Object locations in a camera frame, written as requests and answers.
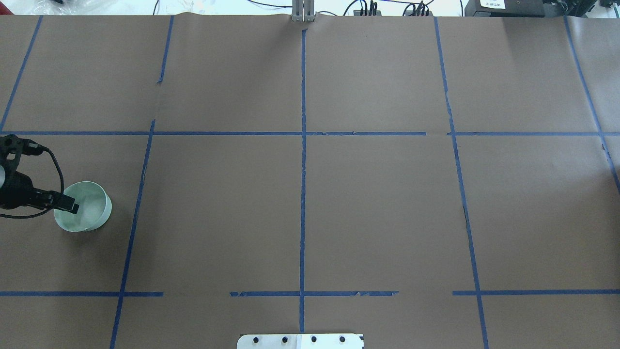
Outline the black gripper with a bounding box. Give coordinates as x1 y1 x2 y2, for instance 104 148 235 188
0 171 79 214

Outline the green ceramic bowl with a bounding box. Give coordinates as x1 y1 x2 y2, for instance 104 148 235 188
54 181 112 233

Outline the black desktop computer box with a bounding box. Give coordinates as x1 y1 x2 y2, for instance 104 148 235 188
464 0 545 17

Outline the black camera cable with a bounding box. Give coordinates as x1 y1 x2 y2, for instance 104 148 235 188
0 143 65 220

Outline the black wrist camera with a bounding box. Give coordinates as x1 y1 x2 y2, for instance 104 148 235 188
0 134 49 170

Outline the aluminium frame post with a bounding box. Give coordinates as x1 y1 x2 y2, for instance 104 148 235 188
291 0 316 23

